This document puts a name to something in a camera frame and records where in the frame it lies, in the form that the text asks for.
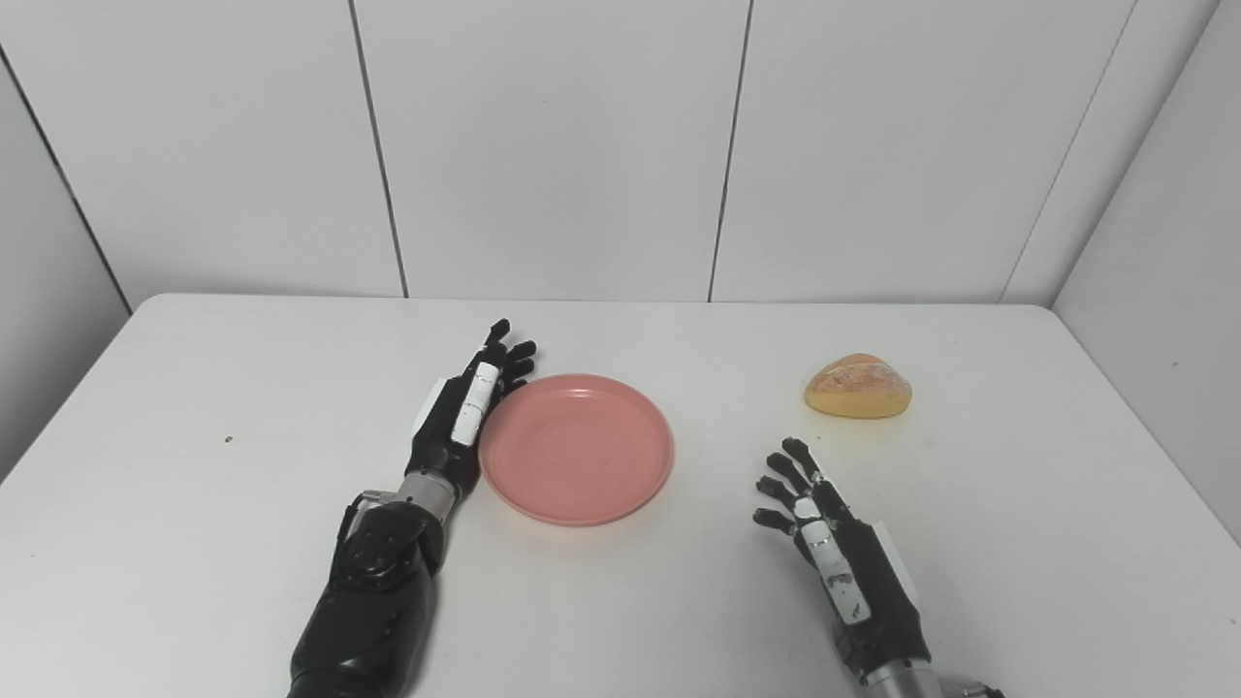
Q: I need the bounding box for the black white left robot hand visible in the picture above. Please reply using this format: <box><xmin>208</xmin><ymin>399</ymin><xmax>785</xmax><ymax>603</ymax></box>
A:
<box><xmin>405</xmin><ymin>319</ymin><xmax>537</xmax><ymax>500</ymax></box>

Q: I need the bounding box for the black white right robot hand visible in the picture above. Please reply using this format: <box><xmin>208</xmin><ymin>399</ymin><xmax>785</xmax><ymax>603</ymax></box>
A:
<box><xmin>753</xmin><ymin>437</ymin><xmax>932</xmax><ymax>680</ymax></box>

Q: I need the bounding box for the pink round plate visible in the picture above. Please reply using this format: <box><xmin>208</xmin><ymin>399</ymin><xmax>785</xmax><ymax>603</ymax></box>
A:
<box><xmin>479</xmin><ymin>374</ymin><xmax>675</xmax><ymax>527</ymax></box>

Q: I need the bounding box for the golden bread roll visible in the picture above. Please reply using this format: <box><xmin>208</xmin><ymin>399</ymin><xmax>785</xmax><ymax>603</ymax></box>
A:
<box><xmin>804</xmin><ymin>353</ymin><xmax>913</xmax><ymax>420</ymax></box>

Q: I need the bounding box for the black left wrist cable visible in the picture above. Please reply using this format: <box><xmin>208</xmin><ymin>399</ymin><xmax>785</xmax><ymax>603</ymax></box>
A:
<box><xmin>334</xmin><ymin>490</ymin><xmax>400</xmax><ymax>565</ymax></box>

